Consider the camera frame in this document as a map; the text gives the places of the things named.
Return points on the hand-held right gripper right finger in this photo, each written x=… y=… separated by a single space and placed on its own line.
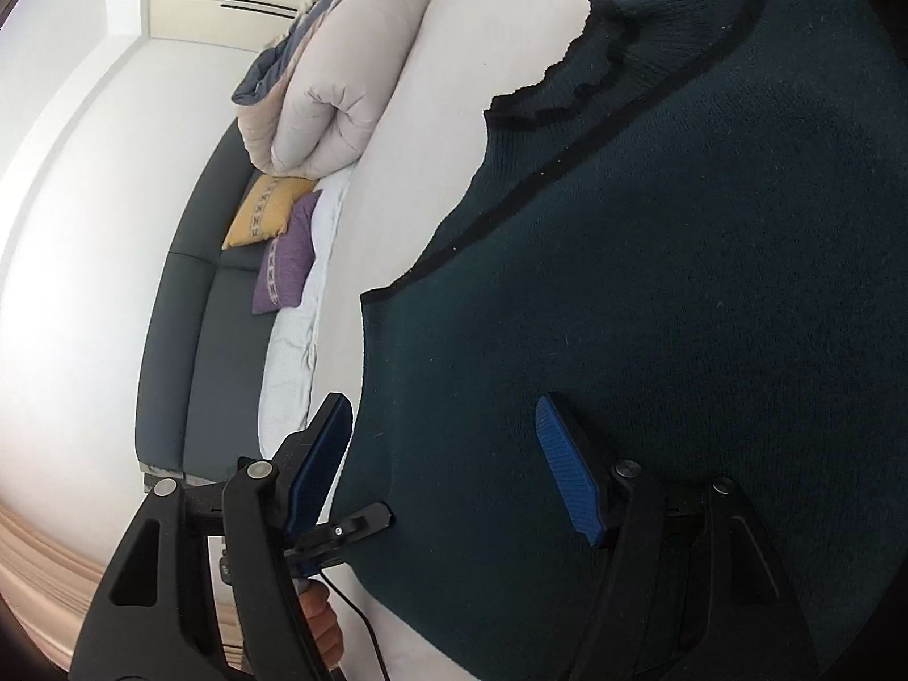
x=567 y=475

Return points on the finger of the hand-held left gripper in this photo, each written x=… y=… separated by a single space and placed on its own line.
x=355 y=523

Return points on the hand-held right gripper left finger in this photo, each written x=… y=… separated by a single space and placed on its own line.
x=319 y=468

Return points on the dark green knit sweater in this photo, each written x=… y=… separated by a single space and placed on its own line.
x=674 y=262

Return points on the person's left hand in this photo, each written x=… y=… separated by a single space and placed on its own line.
x=323 y=628

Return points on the dark grey upholstered headboard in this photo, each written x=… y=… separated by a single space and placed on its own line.
x=206 y=340

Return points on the purple patterned cushion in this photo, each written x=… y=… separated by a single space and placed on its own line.
x=287 y=269

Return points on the yellow patterned cushion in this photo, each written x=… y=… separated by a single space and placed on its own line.
x=266 y=213

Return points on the bed with white sheet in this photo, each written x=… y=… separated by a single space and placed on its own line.
x=425 y=156

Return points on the folded beige duvet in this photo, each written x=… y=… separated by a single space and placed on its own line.
x=333 y=85

